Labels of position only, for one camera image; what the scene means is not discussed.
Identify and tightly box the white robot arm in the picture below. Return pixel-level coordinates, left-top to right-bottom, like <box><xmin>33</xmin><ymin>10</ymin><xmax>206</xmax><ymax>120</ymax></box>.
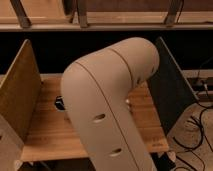
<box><xmin>61</xmin><ymin>37</ymin><xmax>159</xmax><ymax>171</ymax></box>

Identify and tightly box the white cup with black inside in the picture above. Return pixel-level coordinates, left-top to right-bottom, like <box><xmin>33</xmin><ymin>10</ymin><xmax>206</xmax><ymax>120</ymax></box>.
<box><xmin>54</xmin><ymin>96</ymin><xmax>65</xmax><ymax>111</ymax></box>

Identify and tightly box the right dark side panel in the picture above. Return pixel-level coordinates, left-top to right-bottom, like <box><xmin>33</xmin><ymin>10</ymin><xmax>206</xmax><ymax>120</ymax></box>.
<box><xmin>147</xmin><ymin>37</ymin><xmax>198</xmax><ymax>134</ymax></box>

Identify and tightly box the left wooden side panel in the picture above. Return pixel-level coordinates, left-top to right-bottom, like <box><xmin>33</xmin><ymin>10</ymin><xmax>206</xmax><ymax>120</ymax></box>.
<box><xmin>0</xmin><ymin>39</ymin><xmax>42</xmax><ymax>171</ymax></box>

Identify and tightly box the black floor cable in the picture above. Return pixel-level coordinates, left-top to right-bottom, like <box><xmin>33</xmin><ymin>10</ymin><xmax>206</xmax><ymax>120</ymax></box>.
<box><xmin>173</xmin><ymin>76</ymin><xmax>213</xmax><ymax>171</ymax></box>

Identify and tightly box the wooden shelf rail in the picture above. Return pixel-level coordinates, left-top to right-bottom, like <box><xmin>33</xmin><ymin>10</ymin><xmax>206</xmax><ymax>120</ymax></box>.
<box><xmin>0</xmin><ymin>0</ymin><xmax>213</xmax><ymax>31</ymax></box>

